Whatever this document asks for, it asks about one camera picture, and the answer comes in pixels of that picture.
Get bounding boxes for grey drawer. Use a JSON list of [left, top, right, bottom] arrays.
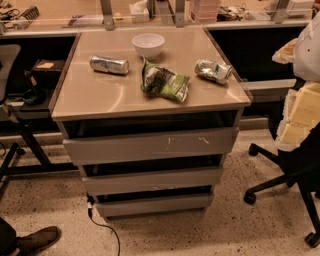
[[82, 167, 223, 195], [63, 127, 239, 165], [96, 194, 213, 217]]

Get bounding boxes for grey drawer cabinet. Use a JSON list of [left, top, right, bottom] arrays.
[[51, 27, 250, 207]]

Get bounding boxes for black box with label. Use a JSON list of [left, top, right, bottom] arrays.
[[32, 59, 65, 89]]

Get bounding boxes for white bowl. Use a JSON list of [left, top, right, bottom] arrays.
[[132, 33, 165, 60]]

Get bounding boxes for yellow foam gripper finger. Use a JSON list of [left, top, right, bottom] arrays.
[[275, 82, 320, 151]]

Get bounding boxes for silver soda can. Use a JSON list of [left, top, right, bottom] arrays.
[[89, 55, 129, 75]]

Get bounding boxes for white tissue box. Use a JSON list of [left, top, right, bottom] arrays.
[[129, 0, 149, 23]]

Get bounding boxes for grey bottom drawer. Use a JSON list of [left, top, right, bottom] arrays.
[[96, 194, 213, 217]]

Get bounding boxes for black office chair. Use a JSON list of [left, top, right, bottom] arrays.
[[244, 124, 320, 248]]

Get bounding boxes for brown shoe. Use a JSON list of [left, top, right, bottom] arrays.
[[17, 226, 61, 256]]

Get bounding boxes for green chip bag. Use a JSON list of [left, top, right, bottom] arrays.
[[141, 60, 190, 103]]

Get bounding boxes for pink stacked trays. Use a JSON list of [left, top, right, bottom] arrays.
[[189, 0, 220, 23]]

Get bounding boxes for grey top drawer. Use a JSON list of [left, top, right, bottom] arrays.
[[63, 127, 239, 165]]

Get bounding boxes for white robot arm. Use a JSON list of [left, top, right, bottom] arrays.
[[272, 13, 320, 152]]

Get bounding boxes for black power cable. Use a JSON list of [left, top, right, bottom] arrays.
[[87, 195, 122, 256]]

